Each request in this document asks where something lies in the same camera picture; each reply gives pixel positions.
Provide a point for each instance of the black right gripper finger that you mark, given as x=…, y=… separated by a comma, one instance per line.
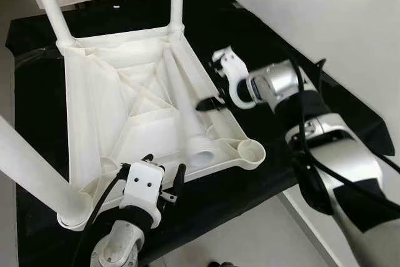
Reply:
x=212, y=103

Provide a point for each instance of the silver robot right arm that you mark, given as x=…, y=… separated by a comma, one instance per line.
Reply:
x=344, y=161

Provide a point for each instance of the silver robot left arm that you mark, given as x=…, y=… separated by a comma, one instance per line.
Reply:
x=119, y=248

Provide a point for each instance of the white plastic table top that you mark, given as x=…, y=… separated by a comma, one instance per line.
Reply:
x=125, y=92

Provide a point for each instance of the black tablecloth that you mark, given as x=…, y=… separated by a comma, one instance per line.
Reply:
x=281, y=35

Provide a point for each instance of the grey robot right leg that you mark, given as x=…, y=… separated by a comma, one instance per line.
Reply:
x=222, y=264

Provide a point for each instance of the grey tape patch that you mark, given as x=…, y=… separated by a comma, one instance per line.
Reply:
x=236, y=5

